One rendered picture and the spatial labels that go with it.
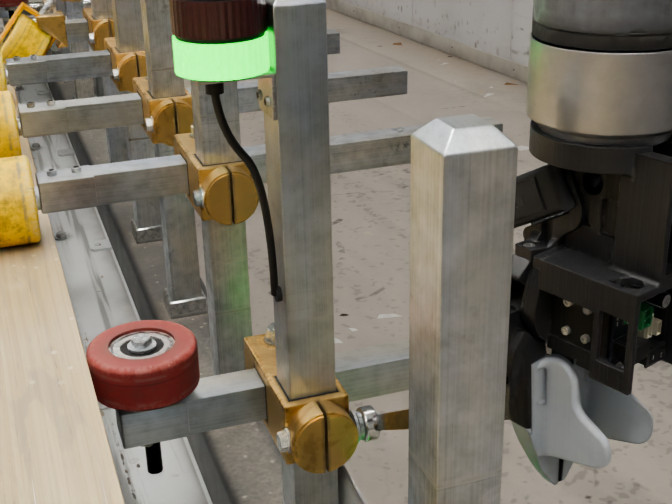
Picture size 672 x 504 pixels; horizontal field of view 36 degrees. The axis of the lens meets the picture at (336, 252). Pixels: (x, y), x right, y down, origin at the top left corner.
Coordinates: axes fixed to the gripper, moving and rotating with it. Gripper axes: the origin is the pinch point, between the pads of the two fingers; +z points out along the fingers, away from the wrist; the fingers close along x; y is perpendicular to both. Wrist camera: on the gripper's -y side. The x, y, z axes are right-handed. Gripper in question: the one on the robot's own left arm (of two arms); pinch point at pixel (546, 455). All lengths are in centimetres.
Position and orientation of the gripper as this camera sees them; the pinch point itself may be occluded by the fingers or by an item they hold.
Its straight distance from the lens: 61.7
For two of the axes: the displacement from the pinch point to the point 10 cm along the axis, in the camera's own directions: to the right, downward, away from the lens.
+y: 6.3, 2.9, -7.1
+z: 0.2, 9.2, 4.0
